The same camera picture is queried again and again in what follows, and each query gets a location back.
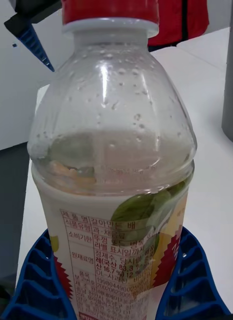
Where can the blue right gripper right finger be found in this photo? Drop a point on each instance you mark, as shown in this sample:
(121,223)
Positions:
(194,277)

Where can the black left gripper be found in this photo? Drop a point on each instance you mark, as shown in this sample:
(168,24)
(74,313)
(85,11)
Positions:
(39,6)

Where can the clear bottle with red cap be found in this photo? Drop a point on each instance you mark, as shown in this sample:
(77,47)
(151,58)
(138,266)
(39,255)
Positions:
(114,140)

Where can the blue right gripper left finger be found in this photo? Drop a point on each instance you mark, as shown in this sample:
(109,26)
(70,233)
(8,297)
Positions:
(36,280)

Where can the person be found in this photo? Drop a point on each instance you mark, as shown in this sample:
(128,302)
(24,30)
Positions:
(176,20)

